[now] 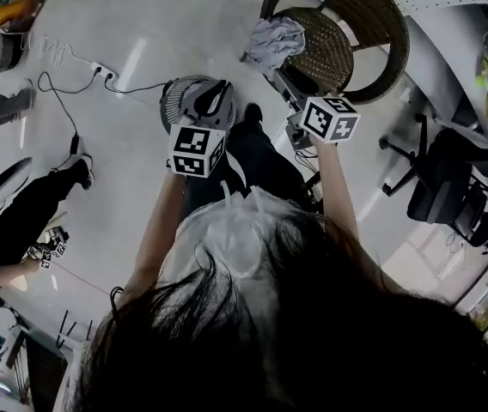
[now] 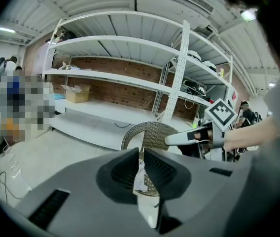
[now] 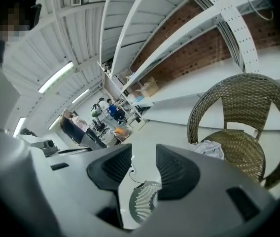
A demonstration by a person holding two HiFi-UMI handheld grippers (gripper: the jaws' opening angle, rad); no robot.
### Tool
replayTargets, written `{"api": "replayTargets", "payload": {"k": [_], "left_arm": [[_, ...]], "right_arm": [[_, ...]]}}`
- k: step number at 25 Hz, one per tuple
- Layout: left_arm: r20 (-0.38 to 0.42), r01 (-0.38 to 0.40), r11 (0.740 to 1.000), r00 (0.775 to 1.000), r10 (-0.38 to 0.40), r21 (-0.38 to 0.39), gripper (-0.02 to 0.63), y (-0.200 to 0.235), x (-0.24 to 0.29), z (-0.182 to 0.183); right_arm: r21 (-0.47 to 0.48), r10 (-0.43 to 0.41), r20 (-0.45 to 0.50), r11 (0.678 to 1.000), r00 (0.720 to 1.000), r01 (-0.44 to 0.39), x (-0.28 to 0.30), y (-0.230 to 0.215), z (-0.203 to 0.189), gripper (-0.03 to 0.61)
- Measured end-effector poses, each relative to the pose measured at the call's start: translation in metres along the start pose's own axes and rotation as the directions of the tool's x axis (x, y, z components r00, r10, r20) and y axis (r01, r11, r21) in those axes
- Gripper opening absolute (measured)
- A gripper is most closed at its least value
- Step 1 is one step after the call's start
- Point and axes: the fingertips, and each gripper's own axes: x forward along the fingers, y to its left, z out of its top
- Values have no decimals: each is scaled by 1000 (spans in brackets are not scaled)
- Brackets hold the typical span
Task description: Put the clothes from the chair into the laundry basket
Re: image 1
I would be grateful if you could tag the white power strip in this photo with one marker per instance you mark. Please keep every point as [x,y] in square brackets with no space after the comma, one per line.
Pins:
[103,70]

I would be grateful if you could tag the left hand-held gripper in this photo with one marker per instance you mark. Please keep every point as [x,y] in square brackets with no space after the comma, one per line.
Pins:
[192,148]

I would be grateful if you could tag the person's black shoe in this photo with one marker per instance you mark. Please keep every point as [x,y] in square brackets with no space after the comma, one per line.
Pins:
[253,112]

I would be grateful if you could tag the green yellow object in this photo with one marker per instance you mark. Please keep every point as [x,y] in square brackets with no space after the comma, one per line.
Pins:
[482,80]

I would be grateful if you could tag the black metal mesh table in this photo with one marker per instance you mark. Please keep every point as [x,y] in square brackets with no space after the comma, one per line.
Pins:
[60,337]

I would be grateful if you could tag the person's right forearm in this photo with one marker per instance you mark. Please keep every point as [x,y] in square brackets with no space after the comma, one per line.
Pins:
[338,187]

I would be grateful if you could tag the dark wicker chair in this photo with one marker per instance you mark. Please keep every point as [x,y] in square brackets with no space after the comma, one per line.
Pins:
[381,15]

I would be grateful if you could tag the person's white blouse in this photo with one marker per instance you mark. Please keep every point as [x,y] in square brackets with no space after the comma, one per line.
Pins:
[231,225]

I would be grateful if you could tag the person's left forearm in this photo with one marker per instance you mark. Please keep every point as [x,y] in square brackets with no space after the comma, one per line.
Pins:
[158,230]

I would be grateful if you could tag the grey clothes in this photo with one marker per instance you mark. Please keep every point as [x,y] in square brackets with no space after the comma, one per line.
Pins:
[274,41]

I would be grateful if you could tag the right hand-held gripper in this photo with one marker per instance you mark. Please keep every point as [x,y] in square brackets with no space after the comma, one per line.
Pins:
[332,122]

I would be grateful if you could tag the grey slatted laundry basket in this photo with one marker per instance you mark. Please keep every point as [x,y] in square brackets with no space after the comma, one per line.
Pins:
[171,101]

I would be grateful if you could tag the person's black trousers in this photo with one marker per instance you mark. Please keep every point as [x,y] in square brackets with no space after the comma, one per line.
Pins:
[261,157]

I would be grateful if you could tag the orange bag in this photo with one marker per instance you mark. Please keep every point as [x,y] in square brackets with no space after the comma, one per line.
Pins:
[16,11]

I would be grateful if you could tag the black office chair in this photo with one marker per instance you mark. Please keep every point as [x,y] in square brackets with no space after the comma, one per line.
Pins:
[441,187]

